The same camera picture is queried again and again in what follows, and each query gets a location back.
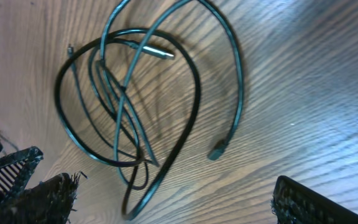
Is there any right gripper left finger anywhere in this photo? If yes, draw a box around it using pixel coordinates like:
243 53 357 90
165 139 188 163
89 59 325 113
0 172 82 224

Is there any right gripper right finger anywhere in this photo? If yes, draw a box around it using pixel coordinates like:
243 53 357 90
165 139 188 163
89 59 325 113
271 175 358 224

